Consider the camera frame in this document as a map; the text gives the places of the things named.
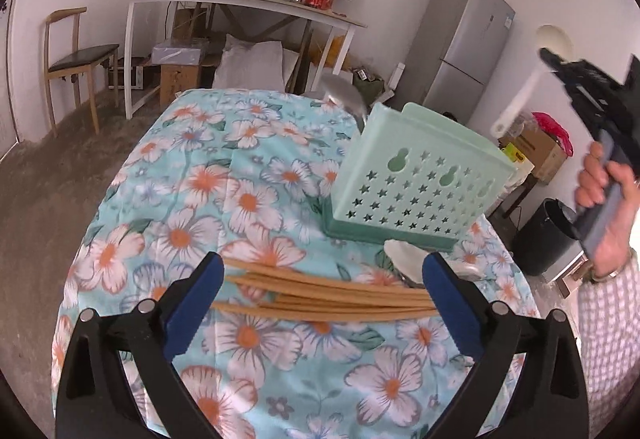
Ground floral blue tablecloth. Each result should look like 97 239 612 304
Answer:
52 88 543 439

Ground green perforated utensil basket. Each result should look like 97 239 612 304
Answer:
322 102 521 253

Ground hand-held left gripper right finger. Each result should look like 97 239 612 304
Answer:
421 251 590 439

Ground wristwatch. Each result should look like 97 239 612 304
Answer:
590 266 623 284

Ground white pillows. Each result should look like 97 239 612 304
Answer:
212 34 286 92

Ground large cardboard box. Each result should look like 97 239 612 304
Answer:
500 124 568 185

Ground black trash bin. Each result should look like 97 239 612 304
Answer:
511 198 583 277

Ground white microwave oven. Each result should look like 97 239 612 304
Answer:
107 56 161 90

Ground yellow bag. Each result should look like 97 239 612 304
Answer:
310 35 351 70

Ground grey refrigerator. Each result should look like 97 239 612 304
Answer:
395 0 517 127

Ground red plastic bag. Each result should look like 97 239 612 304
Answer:
531 112 576 157

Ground white rice paddle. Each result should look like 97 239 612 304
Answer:
384 240 431 289

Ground white counter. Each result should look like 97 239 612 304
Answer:
542 246 591 297

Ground person's right hand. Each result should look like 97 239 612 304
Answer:
574 139 640 277

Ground plastic-wrapped white box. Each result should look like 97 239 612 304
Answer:
151 39 213 67

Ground wooden chair with dark seat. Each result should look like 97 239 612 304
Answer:
44 6 121 135

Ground white printed sack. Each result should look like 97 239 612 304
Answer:
500 142 536 190

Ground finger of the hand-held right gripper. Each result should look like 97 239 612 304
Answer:
551 68 581 92
538 47 573 71

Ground white long-handled spoon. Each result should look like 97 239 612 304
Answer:
490 24 573 137

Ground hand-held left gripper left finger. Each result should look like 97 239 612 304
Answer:
54 251 226 439

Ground green bag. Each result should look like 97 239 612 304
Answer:
351 69 386 102

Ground brown cardboard box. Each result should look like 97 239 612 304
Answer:
172 6 208 40

